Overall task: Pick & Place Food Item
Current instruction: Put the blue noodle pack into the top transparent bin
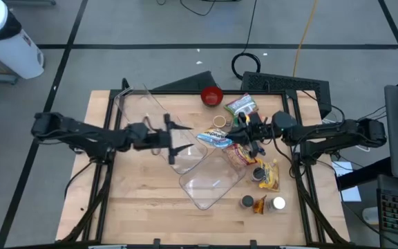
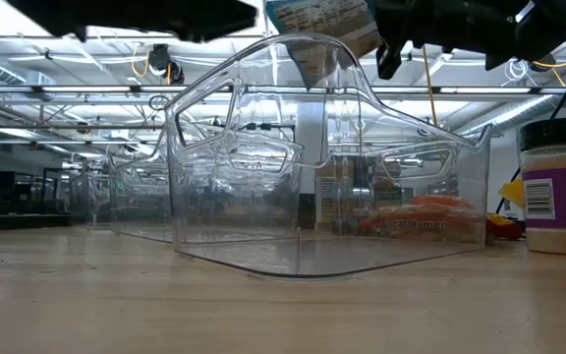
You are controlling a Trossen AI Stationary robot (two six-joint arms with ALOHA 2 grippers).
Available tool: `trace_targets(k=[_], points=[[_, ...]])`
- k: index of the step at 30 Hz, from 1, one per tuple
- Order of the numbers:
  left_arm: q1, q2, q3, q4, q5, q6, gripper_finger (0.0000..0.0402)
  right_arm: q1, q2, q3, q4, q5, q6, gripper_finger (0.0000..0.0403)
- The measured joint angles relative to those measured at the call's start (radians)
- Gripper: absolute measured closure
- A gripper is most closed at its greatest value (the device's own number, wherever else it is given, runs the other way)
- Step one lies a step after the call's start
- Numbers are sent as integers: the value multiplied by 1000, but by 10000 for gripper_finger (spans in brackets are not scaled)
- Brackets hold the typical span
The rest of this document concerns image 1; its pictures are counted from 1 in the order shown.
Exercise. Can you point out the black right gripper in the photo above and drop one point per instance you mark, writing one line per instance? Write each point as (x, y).
(259, 131)

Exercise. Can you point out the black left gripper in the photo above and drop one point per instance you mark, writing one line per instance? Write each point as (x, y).
(154, 138)

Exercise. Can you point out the red ramen noodle packet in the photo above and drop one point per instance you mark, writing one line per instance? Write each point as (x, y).
(238, 155)

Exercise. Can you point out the tan lid spice jar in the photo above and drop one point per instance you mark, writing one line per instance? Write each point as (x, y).
(219, 121)

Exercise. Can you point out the yellow-green white snack packet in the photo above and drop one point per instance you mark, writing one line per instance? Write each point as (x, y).
(242, 103)

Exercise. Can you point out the purple label spice jar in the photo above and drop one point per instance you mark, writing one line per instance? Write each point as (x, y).
(257, 174)

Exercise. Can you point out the orange label spice jar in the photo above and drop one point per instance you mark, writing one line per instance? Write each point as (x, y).
(246, 201)

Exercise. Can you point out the orange brown snack packet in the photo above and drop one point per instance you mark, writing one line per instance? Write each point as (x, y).
(259, 204)

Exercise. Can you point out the white lid spice jar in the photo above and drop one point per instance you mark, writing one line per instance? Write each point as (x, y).
(277, 204)

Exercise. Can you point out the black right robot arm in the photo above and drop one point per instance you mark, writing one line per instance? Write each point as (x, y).
(323, 136)

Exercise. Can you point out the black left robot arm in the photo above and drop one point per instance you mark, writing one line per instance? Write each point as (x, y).
(81, 135)

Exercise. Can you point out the clear plastic storage bin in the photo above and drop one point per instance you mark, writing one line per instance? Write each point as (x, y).
(213, 183)
(143, 107)

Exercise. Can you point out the red bowl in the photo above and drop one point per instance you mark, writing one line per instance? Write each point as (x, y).
(211, 96)

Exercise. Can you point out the black triangular panel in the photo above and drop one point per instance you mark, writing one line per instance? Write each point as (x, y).
(195, 84)

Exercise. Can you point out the white paper sheet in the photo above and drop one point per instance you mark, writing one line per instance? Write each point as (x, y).
(343, 168)

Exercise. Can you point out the black desk leg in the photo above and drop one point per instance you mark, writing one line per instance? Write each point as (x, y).
(365, 173)

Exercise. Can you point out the white computer mouse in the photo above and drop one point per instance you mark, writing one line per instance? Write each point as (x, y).
(370, 215)

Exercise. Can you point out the white trash bin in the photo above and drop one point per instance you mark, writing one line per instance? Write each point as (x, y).
(12, 52)

